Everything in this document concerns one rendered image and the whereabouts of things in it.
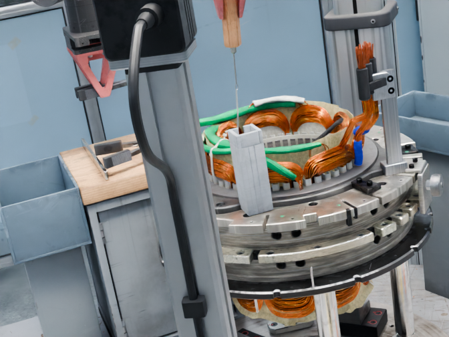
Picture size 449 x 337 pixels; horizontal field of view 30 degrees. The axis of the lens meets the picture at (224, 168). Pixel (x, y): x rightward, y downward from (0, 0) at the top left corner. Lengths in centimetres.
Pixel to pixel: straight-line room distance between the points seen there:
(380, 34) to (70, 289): 63
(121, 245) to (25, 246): 13
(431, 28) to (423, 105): 213
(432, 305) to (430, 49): 227
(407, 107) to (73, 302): 58
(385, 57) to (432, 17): 203
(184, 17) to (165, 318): 86
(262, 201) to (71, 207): 36
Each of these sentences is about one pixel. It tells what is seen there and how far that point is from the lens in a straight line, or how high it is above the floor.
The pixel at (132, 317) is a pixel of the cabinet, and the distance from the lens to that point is 123.
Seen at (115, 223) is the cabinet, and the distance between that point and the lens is 117.
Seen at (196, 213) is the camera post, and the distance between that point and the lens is 46.
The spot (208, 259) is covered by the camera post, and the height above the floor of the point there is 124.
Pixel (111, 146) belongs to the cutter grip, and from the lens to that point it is 120.
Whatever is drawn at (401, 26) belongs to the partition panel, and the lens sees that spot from 361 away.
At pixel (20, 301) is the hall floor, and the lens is 332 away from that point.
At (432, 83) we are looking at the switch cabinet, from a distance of 353.
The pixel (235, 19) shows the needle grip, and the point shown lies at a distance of 84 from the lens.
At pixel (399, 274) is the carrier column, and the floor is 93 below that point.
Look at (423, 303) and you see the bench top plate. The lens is 130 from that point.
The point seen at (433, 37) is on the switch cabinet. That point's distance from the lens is 344.
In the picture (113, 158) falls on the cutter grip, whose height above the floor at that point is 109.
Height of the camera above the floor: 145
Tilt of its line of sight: 20 degrees down
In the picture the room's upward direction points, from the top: 10 degrees counter-clockwise
